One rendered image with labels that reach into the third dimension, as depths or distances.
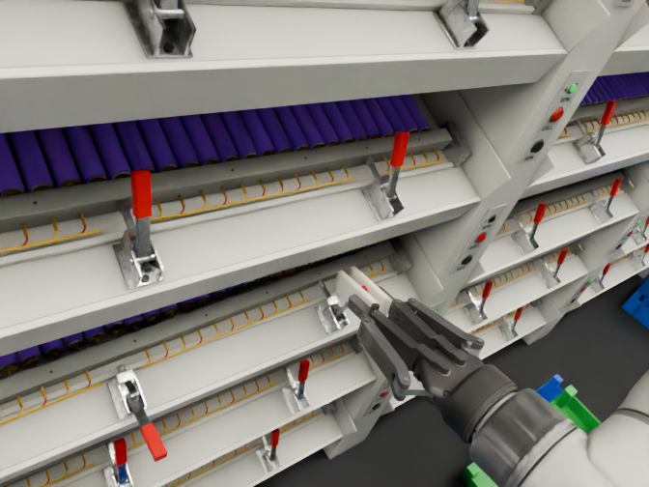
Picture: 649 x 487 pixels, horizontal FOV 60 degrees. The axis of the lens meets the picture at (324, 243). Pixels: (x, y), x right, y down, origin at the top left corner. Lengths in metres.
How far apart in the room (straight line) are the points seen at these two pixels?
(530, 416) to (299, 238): 0.26
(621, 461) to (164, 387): 0.43
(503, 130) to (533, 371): 1.00
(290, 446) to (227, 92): 0.79
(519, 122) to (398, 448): 0.80
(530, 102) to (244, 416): 0.56
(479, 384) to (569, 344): 1.19
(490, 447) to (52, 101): 0.44
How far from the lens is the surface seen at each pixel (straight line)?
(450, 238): 0.76
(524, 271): 1.32
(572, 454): 0.54
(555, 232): 1.13
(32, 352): 0.61
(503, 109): 0.69
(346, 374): 0.94
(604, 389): 1.70
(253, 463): 1.04
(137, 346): 0.62
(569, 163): 0.91
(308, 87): 0.42
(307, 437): 1.09
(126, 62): 0.34
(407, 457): 1.27
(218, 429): 0.83
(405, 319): 0.64
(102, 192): 0.47
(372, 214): 0.60
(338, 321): 0.73
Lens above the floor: 1.02
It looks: 40 degrees down
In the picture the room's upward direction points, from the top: 21 degrees clockwise
